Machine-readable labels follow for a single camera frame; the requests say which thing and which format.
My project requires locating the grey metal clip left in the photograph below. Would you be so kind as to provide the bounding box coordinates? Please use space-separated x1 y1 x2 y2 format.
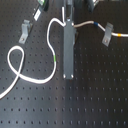
19 20 33 44

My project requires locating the dark fixture top right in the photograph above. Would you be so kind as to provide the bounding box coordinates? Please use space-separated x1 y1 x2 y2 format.
87 0 99 10

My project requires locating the grey metal clip right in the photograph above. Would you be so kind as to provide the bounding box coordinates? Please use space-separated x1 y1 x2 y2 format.
102 22 113 47

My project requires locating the grey elongated gripper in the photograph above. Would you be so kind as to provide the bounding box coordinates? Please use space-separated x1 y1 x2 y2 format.
63 0 76 79

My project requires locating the grey metal clip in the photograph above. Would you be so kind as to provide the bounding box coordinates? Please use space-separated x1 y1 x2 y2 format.
19 20 33 44
102 22 113 47

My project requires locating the white label block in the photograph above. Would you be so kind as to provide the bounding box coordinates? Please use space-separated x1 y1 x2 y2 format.
34 9 41 21

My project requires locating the dark fixture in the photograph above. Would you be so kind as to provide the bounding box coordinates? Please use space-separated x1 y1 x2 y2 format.
87 0 99 10
37 0 49 9

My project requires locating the white cable with coloured bands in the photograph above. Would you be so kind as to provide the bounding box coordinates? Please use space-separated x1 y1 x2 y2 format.
0 8 128 100

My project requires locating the dark fixture top left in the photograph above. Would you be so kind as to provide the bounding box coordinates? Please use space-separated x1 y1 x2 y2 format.
37 0 49 9

